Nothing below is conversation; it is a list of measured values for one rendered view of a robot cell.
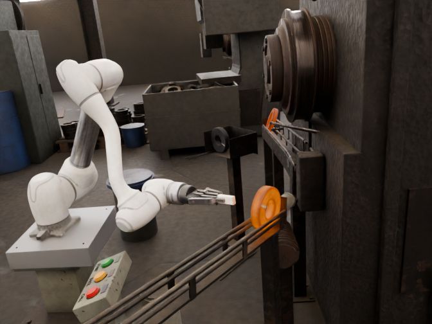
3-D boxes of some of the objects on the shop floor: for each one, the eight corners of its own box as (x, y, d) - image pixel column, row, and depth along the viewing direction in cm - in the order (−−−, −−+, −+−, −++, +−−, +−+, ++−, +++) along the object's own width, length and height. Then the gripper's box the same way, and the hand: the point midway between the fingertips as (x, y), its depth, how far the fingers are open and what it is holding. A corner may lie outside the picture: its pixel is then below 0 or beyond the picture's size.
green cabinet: (4, 166, 449) (-34, 33, 401) (31, 149, 515) (2, 33, 467) (44, 163, 448) (11, 29, 399) (66, 146, 514) (40, 29, 466)
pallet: (155, 128, 567) (151, 99, 553) (150, 143, 491) (146, 110, 477) (74, 137, 561) (68, 108, 547) (56, 153, 485) (49, 119, 471)
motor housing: (292, 315, 177) (290, 213, 160) (303, 353, 157) (301, 240, 139) (265, 317, 178) (260, 215, 161) (271, 355, 157) (265, 242, 140)
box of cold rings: (234, 134, 501) (230, 72, 476) (243, 152, 423) (238, 80, 397) (157, 141, 498) (148, 80, 473) (151, 161, 420) (140, 89, 394)
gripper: (196, 196, 156) (245, 202, 142) (175, 209, 146) (225, 217, 132) (193, 179, 154) (242, 184, 140) (171, 191, 144) (222, 197, 130)
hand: (226, 199), depth 138 cm, fingers closed
